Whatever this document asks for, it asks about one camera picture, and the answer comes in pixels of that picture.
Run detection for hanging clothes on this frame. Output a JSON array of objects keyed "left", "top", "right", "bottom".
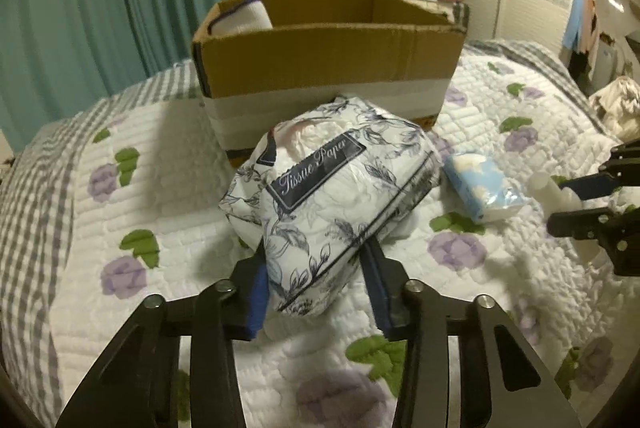
[{"left": 562, "top": 0, "right": 598, "bottom": 54}]

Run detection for grey checkered bedsheet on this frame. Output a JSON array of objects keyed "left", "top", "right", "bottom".
[{"left": 1, "top": 41, "right": 616, "bottom": 427}]

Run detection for white floral quilt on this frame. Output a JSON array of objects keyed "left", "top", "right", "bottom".
[{"left": 49, "top": 42, "right": 639, "bottom": 427}]

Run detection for white rolled towel in box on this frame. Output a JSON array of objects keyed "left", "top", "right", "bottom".
[{"left": 207, "top": 0, "right": 272, "bottom": 37}]

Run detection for white plush toy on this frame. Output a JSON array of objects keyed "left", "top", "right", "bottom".
[{"left": 527, "top": 172, "right": 601, "bottom": 266}]

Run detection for teal curtain left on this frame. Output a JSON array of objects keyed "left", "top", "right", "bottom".
[{"left": 1, "top": 0, "right": 220, "bottom": 150}]

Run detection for brown cardboard box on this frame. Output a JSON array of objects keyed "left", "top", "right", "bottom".
[{"left": 191, "top": 0, "right": 466, "bottom": 167}]

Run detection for floral tissue paper pack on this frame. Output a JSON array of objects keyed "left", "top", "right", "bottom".
[{"left": 219, "top": 96, "right": 440, "bottom": 316}]

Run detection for small blue tissue packet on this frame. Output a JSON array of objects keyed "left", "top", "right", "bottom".
[{"left": 442, "top": 153, "right": 526, "bottom": 224}]

